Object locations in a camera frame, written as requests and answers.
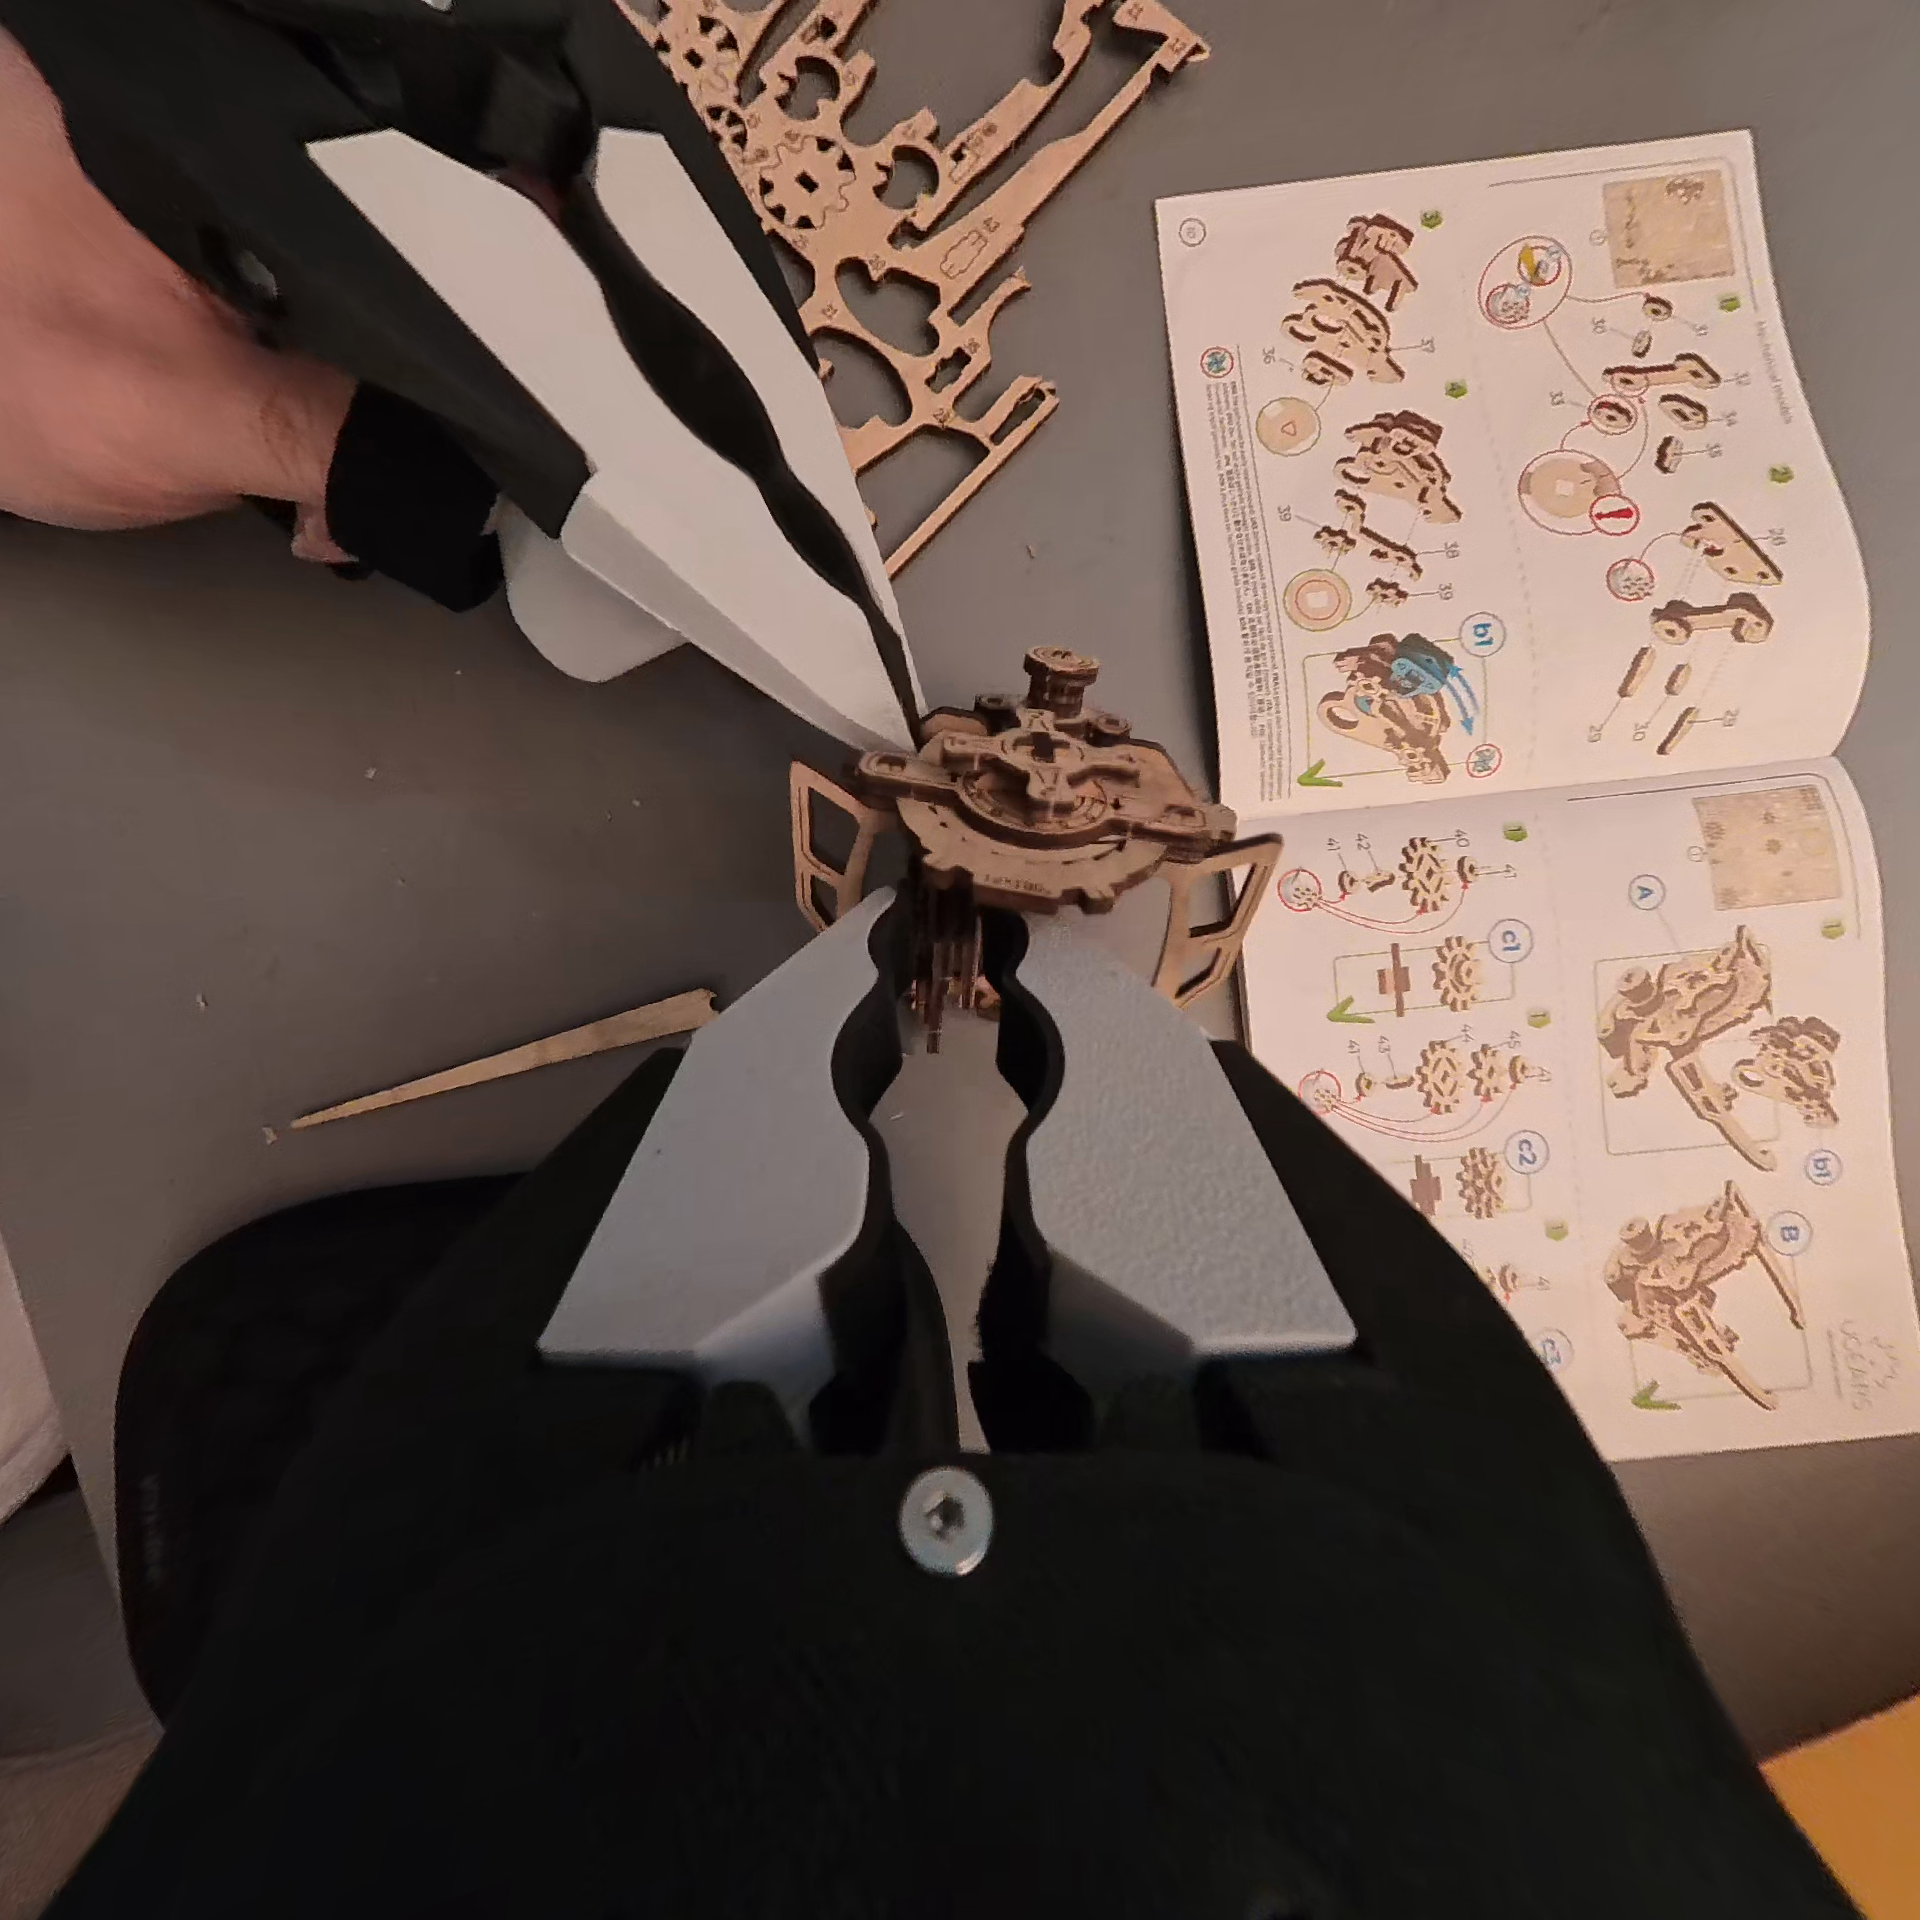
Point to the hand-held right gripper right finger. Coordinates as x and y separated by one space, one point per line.
1184 1201

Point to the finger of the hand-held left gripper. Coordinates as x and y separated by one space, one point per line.
734 284
451 254

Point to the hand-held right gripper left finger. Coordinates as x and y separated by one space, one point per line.
705 1201

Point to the wooden mechanical model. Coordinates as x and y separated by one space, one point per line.
1037 811

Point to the laser-cut plywood parts sheet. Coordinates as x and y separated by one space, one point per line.
840 323

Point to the person's left hand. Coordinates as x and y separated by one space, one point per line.
135 390

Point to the thin wooden sliver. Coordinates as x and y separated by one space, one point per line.
511 1060

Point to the assembly instruction booklet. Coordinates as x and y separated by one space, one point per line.
1650 451

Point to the yellow plastic box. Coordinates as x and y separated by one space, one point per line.
1861 1829

